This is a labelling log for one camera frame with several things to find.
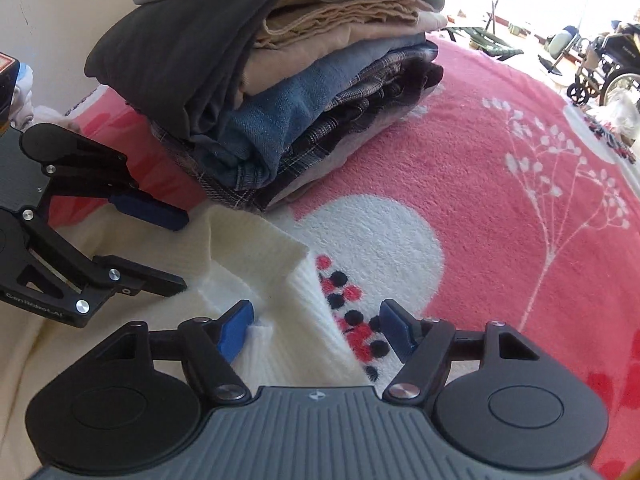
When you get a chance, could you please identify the green folding stool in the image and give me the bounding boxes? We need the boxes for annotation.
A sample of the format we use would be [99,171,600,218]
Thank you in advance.
[440,22,525,62]

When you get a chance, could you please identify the folded beige garment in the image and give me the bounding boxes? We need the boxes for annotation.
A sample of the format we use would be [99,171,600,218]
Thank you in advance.
[240,0,448,98]

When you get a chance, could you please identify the folded blue jeans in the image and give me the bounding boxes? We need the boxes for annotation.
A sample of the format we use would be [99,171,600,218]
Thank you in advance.
[190,40,441,188]

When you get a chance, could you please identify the black wheelchair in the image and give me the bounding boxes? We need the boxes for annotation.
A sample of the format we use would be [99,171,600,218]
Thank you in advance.
[566,22,640,107]

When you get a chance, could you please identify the red floral blanket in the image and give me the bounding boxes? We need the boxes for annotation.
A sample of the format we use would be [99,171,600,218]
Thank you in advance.
[35,30,640,480]

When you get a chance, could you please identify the white knit sweater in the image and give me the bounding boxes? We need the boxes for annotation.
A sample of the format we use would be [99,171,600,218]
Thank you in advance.
[0,204,376,480]

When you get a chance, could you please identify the folded plaid shirt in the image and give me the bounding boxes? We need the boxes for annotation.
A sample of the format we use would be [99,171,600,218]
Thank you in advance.
[150,55,446,211]

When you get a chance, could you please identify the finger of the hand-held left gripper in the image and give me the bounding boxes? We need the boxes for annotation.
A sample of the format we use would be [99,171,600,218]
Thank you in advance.
[0,207,188,329]
[37,137,190,232]

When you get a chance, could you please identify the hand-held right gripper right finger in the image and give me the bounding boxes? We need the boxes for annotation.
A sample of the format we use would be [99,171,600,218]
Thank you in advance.
[379,299,541,405]

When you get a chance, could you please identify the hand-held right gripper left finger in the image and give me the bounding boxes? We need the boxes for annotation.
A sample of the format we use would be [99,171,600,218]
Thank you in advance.
[85,299,256,405]

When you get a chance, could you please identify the white plastic bag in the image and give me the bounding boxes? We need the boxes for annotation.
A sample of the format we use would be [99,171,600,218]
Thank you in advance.
[590,87,640,131]

